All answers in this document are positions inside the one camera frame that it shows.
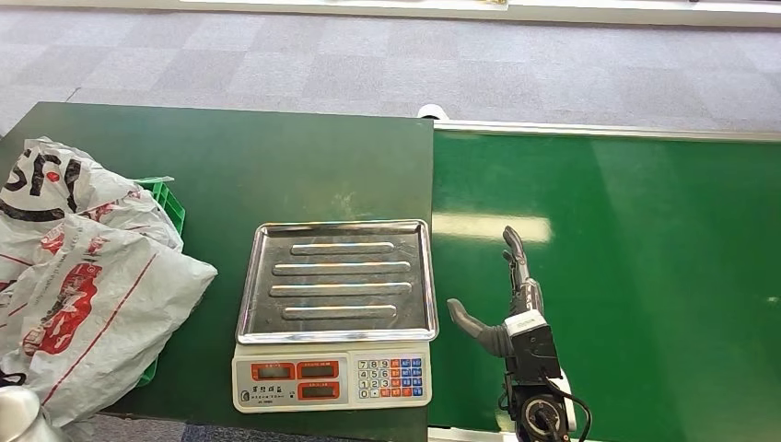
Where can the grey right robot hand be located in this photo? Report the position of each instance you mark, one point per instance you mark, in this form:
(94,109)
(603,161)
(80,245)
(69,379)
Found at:
(491,338)

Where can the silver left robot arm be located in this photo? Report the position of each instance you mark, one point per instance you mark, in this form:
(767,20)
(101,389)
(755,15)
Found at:
(18,418)

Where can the green conveyor belt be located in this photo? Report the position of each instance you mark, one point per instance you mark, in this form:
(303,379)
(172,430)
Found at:
(641,256)

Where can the white conveyor roller end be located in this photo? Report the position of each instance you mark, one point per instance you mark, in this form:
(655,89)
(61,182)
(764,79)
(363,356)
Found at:
(432,112)

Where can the white electronic scale steel tray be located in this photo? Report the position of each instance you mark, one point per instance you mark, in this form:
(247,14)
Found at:
(335,287)

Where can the green plastic crate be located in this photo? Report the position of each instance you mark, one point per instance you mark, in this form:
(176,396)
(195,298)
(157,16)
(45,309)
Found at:
(174,207)

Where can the grey courier bag black letters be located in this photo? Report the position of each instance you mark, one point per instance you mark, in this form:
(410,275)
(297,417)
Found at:
(97,183)

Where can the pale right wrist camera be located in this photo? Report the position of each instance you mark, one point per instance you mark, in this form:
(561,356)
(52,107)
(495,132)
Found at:
(528,323)

